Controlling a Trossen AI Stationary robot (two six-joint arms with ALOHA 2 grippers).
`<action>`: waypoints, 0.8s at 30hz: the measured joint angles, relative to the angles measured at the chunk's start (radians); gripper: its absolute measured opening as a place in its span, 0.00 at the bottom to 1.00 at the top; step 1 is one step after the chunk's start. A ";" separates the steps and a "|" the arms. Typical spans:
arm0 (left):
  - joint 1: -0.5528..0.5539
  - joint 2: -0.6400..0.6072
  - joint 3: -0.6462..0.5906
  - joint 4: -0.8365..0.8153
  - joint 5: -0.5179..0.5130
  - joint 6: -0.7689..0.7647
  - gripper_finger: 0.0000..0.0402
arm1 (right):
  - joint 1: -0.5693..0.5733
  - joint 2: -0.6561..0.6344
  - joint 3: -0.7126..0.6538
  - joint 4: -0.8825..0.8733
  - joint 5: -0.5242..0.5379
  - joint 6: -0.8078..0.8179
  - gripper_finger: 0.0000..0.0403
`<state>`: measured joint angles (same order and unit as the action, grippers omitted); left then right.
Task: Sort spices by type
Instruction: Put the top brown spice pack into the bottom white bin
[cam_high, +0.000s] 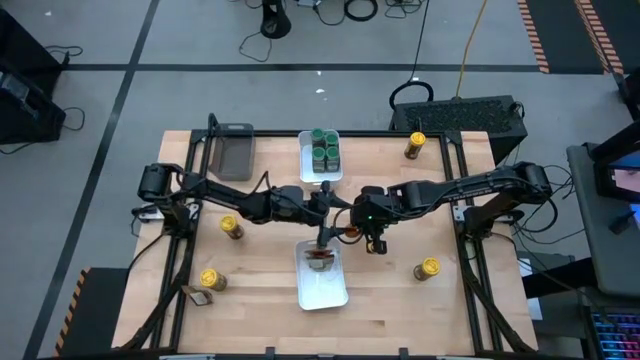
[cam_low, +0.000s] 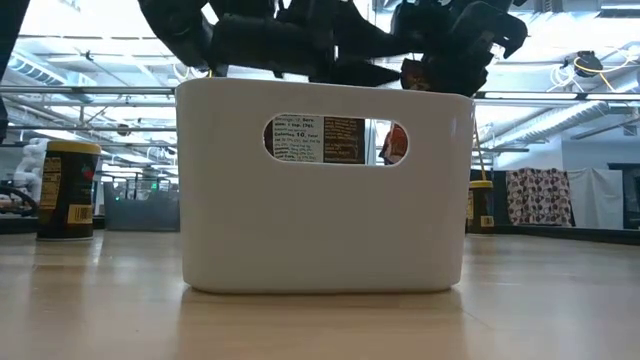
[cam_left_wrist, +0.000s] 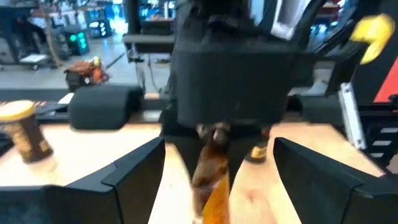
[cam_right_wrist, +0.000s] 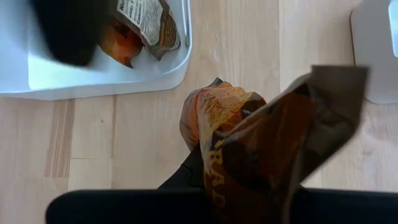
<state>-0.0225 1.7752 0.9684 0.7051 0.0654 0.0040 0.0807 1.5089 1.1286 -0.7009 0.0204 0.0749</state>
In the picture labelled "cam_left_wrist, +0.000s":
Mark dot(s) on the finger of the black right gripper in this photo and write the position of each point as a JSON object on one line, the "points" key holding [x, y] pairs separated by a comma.
{"points": [[183, 146], [237, 146]]}

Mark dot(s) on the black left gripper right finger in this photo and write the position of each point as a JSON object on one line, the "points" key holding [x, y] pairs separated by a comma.
{"points": [[335, 202]]}

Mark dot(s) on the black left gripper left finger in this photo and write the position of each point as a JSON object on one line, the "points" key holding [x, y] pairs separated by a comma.
{"points": [[93, 199]]}

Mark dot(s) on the brown orange seasoning packet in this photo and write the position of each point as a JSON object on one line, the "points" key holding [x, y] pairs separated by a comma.
{"points": [[211, 174]]}

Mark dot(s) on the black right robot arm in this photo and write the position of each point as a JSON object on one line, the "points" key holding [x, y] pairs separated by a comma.
{"points": [[102, 107]]}

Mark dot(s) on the brown orange bundle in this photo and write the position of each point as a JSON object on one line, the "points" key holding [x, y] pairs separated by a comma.
{"points": [[87, 73]]}

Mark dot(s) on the red panel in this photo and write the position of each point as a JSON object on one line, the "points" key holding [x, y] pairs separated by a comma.
{"points": [[390, 87]]}

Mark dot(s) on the green lit computer tower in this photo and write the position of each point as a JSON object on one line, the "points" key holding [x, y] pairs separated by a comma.
{"points": [[77, 42]]}

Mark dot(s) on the yellow bulky object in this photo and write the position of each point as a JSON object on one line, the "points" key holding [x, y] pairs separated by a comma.
{"points": [[373, 31]]}

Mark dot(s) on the white low cart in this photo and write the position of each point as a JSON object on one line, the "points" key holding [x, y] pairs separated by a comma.
{"points": [[32, 59]]}

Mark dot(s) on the silver aluminium bracket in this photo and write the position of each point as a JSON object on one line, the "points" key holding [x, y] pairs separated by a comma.
{"points": [[351, 118]]}

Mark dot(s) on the black aluminium table frame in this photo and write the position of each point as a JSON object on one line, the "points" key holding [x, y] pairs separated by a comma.
{"points": [[31, 94]]}

